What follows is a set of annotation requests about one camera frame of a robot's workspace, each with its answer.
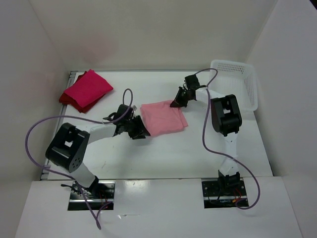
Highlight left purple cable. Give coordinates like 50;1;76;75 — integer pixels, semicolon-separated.
25;88;134;230

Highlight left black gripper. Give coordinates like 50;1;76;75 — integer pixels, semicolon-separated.
123;115;150;139

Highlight white plastic basket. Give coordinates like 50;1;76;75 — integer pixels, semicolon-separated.
210;59;258;112

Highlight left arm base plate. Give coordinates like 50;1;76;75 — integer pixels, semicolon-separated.
63;180;116;211

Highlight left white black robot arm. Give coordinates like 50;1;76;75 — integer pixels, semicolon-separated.
46;104;151;198

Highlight light pink t shirt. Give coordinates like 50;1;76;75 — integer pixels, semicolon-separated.
140;100;188;137

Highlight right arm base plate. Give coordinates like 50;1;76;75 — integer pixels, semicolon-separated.
201;179;249;209

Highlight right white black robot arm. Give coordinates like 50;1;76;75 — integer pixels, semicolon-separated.
170;74;242;195

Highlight dark red t shirt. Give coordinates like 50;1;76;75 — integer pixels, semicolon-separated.
59;71;88;113

